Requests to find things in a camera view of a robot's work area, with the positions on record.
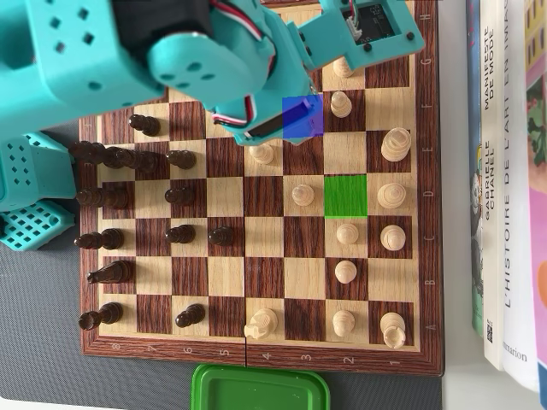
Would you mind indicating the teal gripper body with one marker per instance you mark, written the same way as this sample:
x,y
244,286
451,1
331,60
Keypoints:
x,y
273,126

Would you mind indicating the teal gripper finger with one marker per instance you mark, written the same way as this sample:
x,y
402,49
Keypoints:
x,y
307,124

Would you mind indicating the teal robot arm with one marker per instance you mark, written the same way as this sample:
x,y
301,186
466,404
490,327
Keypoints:
x,y
85,55

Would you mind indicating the wooden folding chessboard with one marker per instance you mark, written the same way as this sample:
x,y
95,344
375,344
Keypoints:
x,y
224,196

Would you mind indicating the dark wooden pawn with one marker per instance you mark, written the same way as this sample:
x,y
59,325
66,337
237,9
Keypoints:
x,y
181,196
184,159
181,235
190,316
147,125
221,236

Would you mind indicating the light wooden bishop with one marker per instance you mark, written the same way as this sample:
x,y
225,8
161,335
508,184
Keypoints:
x,y
392,238

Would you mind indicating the dark wooden bishop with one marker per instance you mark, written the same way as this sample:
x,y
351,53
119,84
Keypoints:
x,y
143,161
107,239

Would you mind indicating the illustrated blue spine book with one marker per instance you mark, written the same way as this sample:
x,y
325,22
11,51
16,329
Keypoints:
x,y
475,235

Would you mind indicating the white knight bottom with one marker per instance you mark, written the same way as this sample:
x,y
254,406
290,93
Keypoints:
x,y
262,323

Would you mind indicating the dark wooden king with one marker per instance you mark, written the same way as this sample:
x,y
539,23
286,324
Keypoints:
x,y
92,153

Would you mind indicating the dark wooden queen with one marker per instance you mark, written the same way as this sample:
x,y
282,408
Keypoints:
x,y
107,197

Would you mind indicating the light wooden rook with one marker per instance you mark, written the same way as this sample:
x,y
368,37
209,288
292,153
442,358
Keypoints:
x,y
392,329

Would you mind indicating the white art history book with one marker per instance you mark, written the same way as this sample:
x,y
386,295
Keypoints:
x,y
517,213

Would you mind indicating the white Gabrielle Chanel book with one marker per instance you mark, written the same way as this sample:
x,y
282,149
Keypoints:
x,y
493,256

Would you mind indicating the pink illustrated book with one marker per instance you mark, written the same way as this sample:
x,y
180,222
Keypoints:
x,y
538,192

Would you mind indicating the dark wooden knight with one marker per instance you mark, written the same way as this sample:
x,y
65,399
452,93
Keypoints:
x,y
115,272

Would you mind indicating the green plastic container lid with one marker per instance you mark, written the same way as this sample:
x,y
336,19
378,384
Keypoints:
x,y
256,388

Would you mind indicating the dark wooden rook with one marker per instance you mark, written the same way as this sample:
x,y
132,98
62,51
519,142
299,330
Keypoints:
x,y
104,315

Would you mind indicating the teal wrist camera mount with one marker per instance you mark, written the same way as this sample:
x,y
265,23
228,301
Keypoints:
x,y
325,38

